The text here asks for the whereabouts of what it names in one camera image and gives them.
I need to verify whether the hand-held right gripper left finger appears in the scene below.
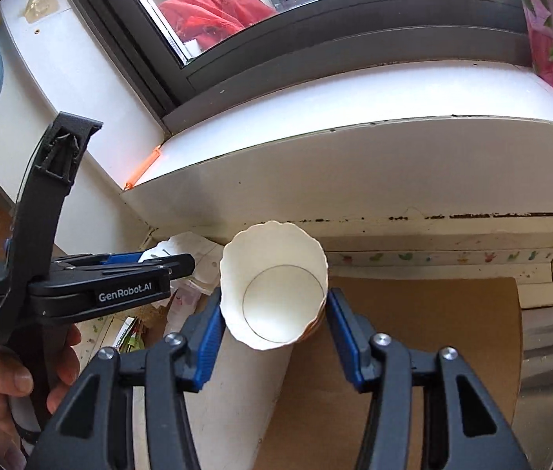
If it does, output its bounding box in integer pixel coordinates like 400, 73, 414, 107
24, 289, 223, 470

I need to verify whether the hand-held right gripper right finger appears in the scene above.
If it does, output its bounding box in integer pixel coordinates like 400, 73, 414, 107
326, 288, 532, 470

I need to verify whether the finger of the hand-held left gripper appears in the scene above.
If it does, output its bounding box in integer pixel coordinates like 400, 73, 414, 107
55, 252, 160, 271
53, 253, 196, 283

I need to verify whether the white paper wrapper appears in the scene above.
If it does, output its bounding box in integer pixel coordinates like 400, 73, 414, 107
139, 231, 224, 309

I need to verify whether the white paper cup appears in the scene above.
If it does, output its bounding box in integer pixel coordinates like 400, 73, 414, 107
220, 222, 329, 352

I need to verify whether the brown snack wrapper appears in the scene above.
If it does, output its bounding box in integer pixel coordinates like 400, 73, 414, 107
75, 298, 194, 353

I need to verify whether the brown cardboard sheet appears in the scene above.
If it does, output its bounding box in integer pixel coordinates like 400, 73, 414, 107
252, 277, 523, 470

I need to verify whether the patterned sealing tape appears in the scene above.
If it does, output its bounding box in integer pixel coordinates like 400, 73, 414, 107
328, 247, 553, 268

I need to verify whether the steel sink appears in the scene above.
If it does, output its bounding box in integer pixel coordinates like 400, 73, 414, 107
511, 304, 553, 470

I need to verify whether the red cloth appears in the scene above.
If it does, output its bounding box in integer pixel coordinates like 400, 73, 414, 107
159, 0, 277, 45

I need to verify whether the beige tape piece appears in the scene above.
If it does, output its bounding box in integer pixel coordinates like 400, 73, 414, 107
24, 0, 59, 23

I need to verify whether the dark framed window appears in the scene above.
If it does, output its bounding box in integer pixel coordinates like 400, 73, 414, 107
51, 0, 537, 134

